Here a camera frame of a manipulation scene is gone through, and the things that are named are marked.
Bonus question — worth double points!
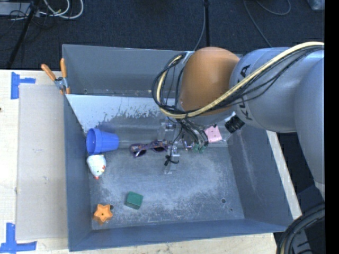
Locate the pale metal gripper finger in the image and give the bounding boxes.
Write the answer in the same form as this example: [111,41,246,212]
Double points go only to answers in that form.
[162,145,181,175]
[158,118,177,143]

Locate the pink square sponge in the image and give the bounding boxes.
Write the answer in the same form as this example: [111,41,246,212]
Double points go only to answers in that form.
[203,125,222,144]

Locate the grey metal bin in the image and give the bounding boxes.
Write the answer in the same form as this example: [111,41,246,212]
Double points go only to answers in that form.
[61,43,303,252]

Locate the purple sunglasses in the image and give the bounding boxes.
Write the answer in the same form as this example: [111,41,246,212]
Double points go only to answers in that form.
[129,139,170,159]

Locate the green block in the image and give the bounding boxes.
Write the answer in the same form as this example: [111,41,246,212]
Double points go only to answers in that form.
[124,190,144,210]

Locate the blue plastic cup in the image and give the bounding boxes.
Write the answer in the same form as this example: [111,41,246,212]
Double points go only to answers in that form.
[85,127,120,155]

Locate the white toy chicken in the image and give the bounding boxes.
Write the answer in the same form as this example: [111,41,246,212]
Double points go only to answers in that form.
[86,153,108,180]

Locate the orange star-shaped toy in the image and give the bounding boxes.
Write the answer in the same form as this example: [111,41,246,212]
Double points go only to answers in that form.
[92,203,114,225]

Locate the pale flat board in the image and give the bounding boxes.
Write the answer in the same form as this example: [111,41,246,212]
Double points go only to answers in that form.
[14,83,70,242]

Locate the black cylinder on white bracket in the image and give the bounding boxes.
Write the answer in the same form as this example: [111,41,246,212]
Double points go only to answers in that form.
[224,112,246,135]

